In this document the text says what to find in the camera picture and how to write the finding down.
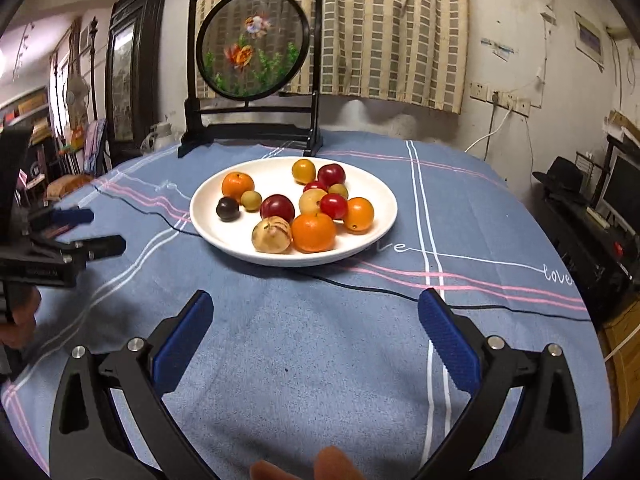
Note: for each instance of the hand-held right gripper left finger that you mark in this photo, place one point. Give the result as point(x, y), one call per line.
point(182, 345)

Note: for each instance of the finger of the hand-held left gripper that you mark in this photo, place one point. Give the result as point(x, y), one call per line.
point(67, 216)
point(97, 247)

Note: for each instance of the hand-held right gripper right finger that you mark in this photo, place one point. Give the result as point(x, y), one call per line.
point(450, 345)

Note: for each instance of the white oval plate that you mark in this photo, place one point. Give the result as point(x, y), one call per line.
point(220, 240)

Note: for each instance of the orange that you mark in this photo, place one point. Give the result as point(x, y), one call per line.
point(238, 185)
point(313, 232)
point(358, 215)

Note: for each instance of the small green-yellow fruit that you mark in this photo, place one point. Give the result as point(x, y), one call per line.
point(251, 200)
point(339, 190)

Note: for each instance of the large dark red apple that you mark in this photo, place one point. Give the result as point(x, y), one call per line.
point(277, 207)

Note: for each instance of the red tomato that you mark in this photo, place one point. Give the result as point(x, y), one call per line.
point(333, 206)
point(315, 186)

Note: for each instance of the pale yellow round fruit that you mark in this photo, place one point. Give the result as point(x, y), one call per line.
point(312, 202)

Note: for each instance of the red plum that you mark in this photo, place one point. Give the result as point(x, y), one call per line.
point(331, 175)

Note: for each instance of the yellow-orange persimmon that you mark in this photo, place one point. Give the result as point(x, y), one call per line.
point(303, 170)

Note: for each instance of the person's left hand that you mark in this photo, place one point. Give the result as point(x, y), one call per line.
point(22, 317)

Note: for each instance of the person's right hand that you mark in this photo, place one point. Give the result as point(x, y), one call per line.
point(337, 465)

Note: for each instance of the orange cushion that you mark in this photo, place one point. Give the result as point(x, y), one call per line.
point(67, 186)

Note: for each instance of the striped hanging cloth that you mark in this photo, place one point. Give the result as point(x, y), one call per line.
point(95, 145)

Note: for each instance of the white kettle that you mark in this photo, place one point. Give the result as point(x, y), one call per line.
point(157, 137)

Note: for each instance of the white standing fan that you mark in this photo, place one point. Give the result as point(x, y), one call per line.
point(78, 92)

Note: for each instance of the blue striped tablecloth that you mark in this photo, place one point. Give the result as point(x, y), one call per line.
point(325, 360)

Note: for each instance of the dark purple plum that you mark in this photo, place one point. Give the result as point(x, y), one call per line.
point(227, 209)

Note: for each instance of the beige striped fruit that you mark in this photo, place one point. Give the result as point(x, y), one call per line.
point(271, 235)

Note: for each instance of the dark wood framed painting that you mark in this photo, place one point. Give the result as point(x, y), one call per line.
point(132, 70)

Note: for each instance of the black hat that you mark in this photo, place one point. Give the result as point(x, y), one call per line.
point(562, 175)

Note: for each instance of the computer monitor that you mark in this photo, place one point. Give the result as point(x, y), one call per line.
point(622, 192)

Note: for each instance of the goldfish embroidery table screen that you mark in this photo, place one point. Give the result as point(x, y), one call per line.
point(250, 45)

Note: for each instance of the beige checked curtain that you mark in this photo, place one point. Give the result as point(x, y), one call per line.
point(390, 25)

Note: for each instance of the wall socket strip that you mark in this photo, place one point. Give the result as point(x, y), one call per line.
point(500, 97)

